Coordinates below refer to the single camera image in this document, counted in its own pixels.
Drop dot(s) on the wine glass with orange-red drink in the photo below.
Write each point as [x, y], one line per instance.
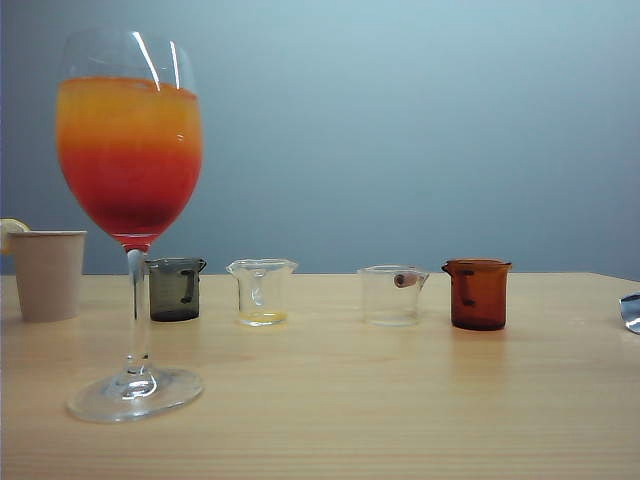
[130, 150]

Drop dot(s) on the yellow lemon slice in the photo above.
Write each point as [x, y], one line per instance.
[10, 226]

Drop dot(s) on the grey transparent measuring cup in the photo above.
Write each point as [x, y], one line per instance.
[172, 295]

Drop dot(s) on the beige paper cup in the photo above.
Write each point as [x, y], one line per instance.
[47, 275]

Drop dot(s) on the amber transparent measuring cup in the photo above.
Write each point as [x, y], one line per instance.
[482, 300]

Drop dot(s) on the shiny metal spoon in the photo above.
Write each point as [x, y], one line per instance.
[632, 310]

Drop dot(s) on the clear measuring cup, yellow residue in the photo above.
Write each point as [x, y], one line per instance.
[262, 316]

